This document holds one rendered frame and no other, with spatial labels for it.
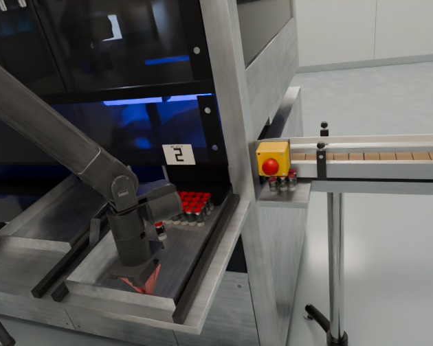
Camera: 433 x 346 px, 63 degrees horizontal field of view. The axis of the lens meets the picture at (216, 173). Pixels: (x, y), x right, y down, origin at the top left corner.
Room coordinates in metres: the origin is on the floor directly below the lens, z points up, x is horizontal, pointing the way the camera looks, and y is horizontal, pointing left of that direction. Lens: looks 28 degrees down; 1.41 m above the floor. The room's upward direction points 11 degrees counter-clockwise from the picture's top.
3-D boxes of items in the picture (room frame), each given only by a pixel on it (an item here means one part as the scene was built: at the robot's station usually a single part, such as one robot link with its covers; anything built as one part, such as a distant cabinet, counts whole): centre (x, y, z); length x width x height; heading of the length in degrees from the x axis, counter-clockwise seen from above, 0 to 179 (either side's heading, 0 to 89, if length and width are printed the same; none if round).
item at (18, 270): (0.78, 0.31, 0.87); 0.70 x 0.48 x 0.02; 66
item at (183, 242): (0.68, 0.17, 0.90); 0.34 x 0.26 x 0.04; 156
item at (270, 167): (0.74, -0.13, 1.00); 0.04 x 0.04 x 0.04; 66
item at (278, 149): (0.79, -0.15, 1.00); 0.08 x 0.07 x 0.07; 156
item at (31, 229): (0.92, 0.44, 0.90); 0.34 x 0.26 x 0.04; 156
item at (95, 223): (0.69, 0.35, 0.91); 0.14 x 0.03 x 0.06; 156
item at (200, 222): (0.75, 0.14, 0.91); 0.18 x 0.02 x 0.05; 66
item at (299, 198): (0.82, -0.18, 0.87); 0.14 x 0.13 x 0.02; 156
